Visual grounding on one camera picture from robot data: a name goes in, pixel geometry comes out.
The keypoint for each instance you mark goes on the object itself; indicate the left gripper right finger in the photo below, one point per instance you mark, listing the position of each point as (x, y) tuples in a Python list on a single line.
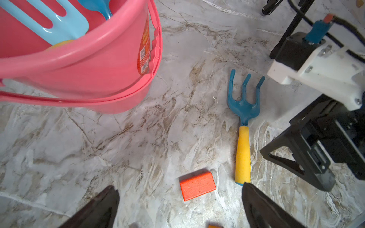
[(262, 212)]

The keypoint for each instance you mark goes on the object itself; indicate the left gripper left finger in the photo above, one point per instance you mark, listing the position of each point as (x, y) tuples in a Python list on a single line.
[(100, 212)]

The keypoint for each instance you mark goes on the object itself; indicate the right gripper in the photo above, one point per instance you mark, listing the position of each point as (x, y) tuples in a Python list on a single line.
[(323, 132)]

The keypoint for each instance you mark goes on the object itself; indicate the teal rake yellow handle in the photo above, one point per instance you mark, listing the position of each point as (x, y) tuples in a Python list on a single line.
[(245, 111), (101, 6)]

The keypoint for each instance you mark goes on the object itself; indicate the light blue garden fork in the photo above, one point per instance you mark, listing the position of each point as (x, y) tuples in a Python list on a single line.
[(69, 27)]

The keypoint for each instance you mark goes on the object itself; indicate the yellow scoop yellow handle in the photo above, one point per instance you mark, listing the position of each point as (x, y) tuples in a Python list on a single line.
[(60, 44)]

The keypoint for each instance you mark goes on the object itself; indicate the orange cube block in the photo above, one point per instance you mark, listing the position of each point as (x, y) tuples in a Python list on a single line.
[(213, 226)]

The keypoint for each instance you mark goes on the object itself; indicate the red rectangular block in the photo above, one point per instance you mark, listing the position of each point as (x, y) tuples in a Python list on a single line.
[(197, 186)]

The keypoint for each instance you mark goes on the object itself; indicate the pink plastic bucket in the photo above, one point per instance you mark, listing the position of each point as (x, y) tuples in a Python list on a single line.
[(108, 70)]

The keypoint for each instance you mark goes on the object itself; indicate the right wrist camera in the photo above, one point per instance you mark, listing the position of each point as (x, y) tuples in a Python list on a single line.
[(307, 58)]

